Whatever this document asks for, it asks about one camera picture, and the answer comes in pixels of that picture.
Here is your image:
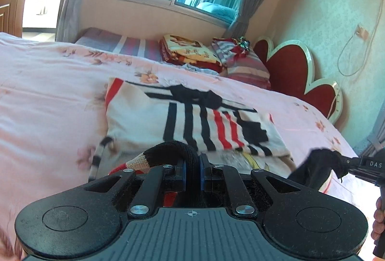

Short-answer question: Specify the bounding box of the shiny gift bow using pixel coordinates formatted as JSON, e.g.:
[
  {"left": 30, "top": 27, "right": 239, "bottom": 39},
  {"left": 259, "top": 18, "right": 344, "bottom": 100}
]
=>
[{"left": 237, "top": 37, "right": 250, "bottom": 52}]

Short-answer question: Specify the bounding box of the pink floral bed sheet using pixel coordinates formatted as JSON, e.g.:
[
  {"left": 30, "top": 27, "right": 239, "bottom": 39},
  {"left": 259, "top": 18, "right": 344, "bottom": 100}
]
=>
[{"left": 1, "top": 33, "right": 355, "bottom": 260}]

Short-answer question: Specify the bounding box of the striped mattress cover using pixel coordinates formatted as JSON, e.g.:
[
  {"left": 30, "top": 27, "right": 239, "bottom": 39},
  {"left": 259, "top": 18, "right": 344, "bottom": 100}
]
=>
[{"left": 76, "top": 27, "right": 162, "bottom": 62}]

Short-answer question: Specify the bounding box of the red white heart headboard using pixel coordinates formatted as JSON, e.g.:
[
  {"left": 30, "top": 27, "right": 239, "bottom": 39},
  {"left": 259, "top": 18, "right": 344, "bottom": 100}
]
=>
[{"left": 254, "top": 36, "right": 343, "bottom": 124}]

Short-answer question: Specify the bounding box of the striped knit sweater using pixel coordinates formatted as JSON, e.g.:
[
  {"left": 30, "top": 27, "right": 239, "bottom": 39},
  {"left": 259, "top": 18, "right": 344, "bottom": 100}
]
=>
[{"left": 89, "top": 78, "right": 352, "bottom": 181}]

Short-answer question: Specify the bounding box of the white cable on wall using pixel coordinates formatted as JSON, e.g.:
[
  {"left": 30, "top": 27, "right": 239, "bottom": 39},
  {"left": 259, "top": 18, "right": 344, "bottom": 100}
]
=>
[{"left": 337, "top": 0, "right": 385, "bottom": 77}]

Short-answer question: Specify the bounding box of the striped pillow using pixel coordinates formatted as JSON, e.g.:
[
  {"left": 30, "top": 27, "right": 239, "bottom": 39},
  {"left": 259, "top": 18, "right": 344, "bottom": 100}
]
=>
[{"left": 211, "top": 38, "right": 271, "bottom": 90}]

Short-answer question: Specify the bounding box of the yellow red folded blanket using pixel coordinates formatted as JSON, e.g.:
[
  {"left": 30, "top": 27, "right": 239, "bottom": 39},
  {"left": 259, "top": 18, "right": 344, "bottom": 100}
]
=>
[{"left": 159, "top": 34, "right": 224, "bottom": 73}]

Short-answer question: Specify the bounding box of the person's right hand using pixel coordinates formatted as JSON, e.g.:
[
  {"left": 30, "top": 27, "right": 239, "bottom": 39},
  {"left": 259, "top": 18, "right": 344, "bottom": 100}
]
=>
[{"left": 371, "top": 198, "right": 385, "bottom": 242}]

